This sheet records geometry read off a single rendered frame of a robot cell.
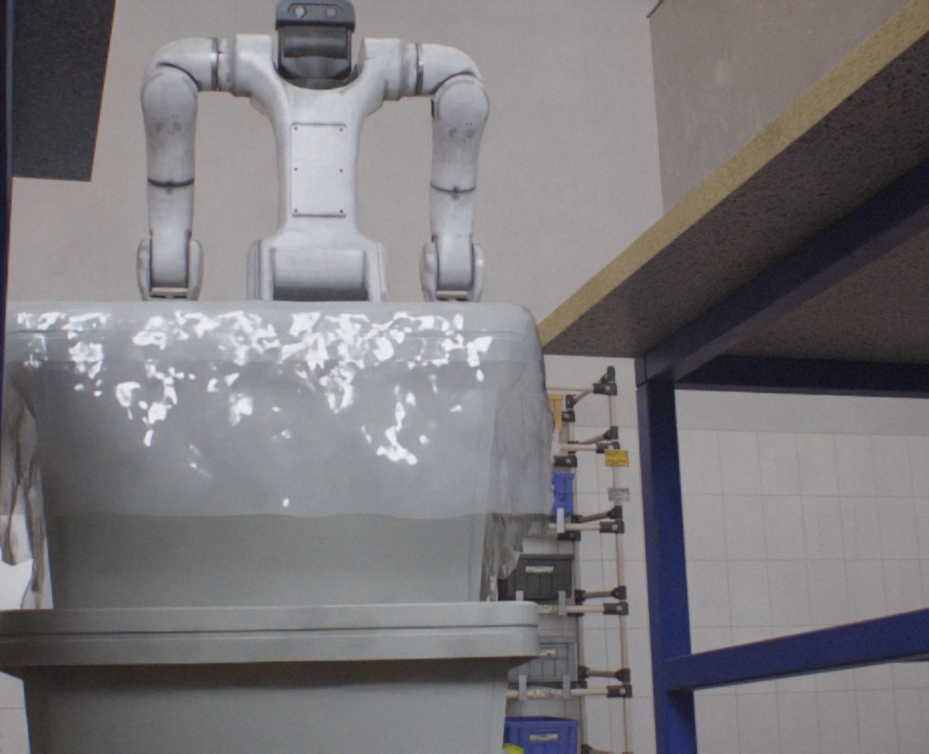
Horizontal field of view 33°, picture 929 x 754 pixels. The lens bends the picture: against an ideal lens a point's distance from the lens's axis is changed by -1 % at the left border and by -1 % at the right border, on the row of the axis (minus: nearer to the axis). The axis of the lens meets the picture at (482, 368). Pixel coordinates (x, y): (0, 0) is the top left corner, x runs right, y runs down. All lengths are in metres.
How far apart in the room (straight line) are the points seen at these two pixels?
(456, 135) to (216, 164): 4.58
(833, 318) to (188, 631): 0.66
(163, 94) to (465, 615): 1.46
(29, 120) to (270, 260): 1.40
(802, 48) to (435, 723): 0.57
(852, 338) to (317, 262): 1.06
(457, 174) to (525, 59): 5.07
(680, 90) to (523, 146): 6.00
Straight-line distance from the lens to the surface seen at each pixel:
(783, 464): 7.45
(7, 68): 0.82
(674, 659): 1.45
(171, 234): 2.54
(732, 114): 1.32
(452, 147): 2.52
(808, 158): 1.06
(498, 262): 7.17
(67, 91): 0.94
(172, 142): 2.50
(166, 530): 1.19
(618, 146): 7.59
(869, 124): 1.02
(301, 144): 2.42
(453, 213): 2.56
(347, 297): 2.30
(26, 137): 1.00
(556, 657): 6.25
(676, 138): 1.42
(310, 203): 2.40
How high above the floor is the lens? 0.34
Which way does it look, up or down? 14 degrees up
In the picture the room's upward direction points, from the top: 2 degrees counter-clockwise
